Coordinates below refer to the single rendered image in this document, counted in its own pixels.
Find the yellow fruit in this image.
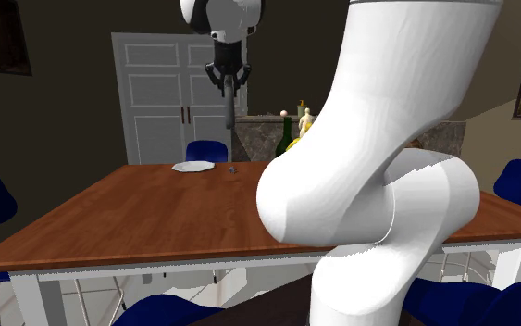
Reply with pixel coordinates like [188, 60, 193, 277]
[285, 135, 304, 153]

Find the white plate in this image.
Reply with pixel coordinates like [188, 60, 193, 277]
[171, 160, 217, 173]

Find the grey stone counter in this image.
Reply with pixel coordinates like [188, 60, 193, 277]
[231, 114, 467, 164]

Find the cream figure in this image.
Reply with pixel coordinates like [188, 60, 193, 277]
[298, 107, 316, 139]

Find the wooden table with white frame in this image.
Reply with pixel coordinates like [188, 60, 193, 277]
[0, 161, 521, 326]

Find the white double door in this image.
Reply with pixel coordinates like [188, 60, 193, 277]
[110, 31, 249, 167]

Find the dark robot stand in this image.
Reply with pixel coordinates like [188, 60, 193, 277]
[187, 272, 317, 326]

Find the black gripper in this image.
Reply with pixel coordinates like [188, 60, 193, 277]
[205, 39, 253, 131]

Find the dark green bottle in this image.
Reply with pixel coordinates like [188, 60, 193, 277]
[274, 116, 294, 158]

